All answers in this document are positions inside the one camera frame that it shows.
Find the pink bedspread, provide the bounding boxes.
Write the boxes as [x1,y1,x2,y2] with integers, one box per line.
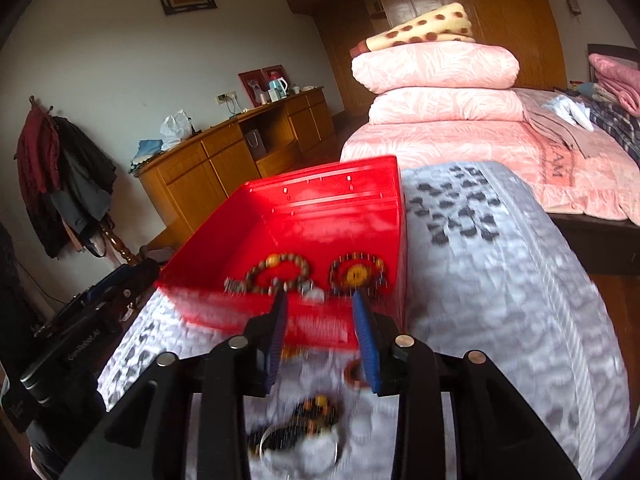
[341,117,639,222]

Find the dark wooden headboard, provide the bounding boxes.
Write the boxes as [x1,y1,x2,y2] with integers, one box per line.
[587,44,639,70]

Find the plaid folded clothes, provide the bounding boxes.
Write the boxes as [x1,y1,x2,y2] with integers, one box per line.
[576,98,640,164]

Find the dark bead tassel bracelet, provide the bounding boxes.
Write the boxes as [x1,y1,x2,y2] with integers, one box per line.
[246,392,346,458]

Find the hanging dark coats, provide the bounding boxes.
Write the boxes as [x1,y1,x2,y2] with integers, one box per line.
[14,99,116,258]

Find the silver metal watch band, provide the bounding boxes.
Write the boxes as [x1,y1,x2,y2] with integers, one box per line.
[224,278,326,304]

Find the beige folded garment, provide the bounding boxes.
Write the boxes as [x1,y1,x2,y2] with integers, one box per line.
[514,88,601,158]

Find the lower pink folded quilt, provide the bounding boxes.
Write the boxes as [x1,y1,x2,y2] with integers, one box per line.
[369,87,524,125]

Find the red tin box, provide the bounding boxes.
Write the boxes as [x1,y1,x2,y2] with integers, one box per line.
[157,156,407,351]

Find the pink folded jacket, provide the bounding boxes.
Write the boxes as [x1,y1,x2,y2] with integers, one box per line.
[588,53,640,117]

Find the pink folded quilt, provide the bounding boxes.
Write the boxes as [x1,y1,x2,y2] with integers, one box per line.
[352,41,520,94]
[369,87,524,125]

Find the wooden wardrobe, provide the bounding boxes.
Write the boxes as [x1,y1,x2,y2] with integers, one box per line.
[286,0,566,117]

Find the wall power socket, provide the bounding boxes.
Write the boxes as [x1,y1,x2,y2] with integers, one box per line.
[216,91,238,105]

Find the blue folded cloth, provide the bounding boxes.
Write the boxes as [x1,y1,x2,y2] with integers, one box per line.
[128,139,163,174]

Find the white thermos kettle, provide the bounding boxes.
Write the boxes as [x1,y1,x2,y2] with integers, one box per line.
[269,70,288,100]

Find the yellow brown spotted blanket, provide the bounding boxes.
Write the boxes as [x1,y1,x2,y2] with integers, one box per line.
[349,2,475,58]

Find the reddish brown jade ring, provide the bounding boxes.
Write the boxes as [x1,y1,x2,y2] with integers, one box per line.
[342,357,374,392]

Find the wall switch box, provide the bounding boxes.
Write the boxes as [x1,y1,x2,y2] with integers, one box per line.
[565,0,582,16]

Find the red photo frames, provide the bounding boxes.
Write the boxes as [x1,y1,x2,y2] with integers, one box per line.
[239,65,288,107]

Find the white plastic bag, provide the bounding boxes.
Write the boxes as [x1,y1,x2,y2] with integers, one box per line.
[160,110,194,152]

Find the wooden coat stand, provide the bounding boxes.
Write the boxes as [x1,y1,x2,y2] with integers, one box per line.
[100,214,140,266]

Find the white cloth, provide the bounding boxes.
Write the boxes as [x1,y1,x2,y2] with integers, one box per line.
[541,94,593,131]

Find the upper pink folded quilt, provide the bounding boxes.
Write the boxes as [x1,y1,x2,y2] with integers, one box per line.
[352,41,520,94]

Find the wooden bead bracelet amber stone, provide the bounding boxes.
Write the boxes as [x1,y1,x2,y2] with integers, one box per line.
[244,252,311,287]

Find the multicolour bead bracelet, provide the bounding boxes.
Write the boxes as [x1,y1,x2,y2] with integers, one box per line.
[327,251,388,298]

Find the wooden sideboard cabinet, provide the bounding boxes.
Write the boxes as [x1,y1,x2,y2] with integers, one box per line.
[136,88,340,247]

